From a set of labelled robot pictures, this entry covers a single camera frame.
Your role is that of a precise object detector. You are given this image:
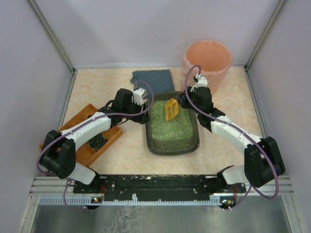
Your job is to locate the yellow plastic litter scoop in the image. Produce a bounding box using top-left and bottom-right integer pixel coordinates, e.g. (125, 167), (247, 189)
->
(165, 98), (179, 121)

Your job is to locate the dark green litter box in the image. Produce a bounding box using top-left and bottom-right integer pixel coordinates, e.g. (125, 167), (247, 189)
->
(145, 91), (200, 156)

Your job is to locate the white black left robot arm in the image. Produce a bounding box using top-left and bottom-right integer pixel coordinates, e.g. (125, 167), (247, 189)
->
(38, 88), (149, 185)

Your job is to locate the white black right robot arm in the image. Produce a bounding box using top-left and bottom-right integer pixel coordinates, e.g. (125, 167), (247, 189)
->
(176, 87), (285, 188)

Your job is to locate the dark teal folded cloth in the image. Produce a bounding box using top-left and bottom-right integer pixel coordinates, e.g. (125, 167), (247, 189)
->
(130, 69), (175, 93)

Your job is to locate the black coiled item in tray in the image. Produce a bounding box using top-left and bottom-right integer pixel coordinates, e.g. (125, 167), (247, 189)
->
(87, 133), (107, 151)

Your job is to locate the orange trash bin with bag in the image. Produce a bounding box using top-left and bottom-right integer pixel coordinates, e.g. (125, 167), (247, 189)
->
(182, 40), (233, 94)

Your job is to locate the orange compartment tray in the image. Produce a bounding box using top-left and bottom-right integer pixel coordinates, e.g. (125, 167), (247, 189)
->
(59, 103), (123, 167)

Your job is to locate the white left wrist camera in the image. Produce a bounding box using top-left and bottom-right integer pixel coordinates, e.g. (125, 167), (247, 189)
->
(132, 87), (148, 106)

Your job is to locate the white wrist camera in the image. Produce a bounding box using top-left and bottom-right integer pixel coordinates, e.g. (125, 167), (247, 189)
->
(132, 87), (148, 106)
(190, 73), (208, 92)

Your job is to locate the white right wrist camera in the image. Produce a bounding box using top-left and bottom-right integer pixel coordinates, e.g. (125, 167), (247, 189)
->
(190, 73), (208, 92)

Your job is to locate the aluminium frame post right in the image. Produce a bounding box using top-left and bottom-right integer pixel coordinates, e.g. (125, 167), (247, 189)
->
(244, 0), (287, 70)

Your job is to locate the aluminium frame post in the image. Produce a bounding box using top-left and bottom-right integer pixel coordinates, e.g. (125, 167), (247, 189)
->
(26, 0), (76, 72)
(244, 0), (287, 70)

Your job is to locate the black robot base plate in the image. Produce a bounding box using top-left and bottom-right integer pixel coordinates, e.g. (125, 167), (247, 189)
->
(73, 175), (246, 201)

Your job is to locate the white slotted cable duct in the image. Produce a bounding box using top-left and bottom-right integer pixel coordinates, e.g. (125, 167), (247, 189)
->
(38, 195), (235, 207)

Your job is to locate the aluminium frame post left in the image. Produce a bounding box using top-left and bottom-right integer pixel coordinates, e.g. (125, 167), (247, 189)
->
(26, 0), (76, 72)

